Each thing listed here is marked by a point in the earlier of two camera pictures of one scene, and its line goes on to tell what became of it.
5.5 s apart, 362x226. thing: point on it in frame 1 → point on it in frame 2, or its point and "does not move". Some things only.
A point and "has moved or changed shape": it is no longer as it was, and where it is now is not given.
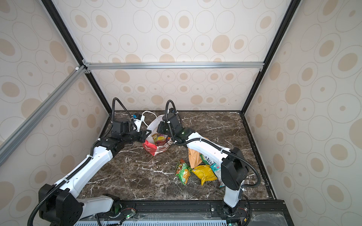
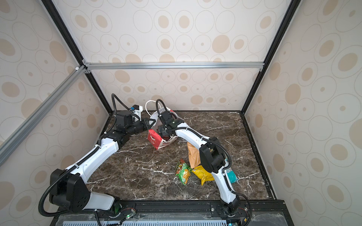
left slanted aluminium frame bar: [10, 140] does not move
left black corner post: [71, 41] does not move
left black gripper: [143, 135] → [146, 124]
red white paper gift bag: [149, 145] has moved or changed shape
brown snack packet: [195, 157] does not move
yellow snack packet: [204, 173] does not move
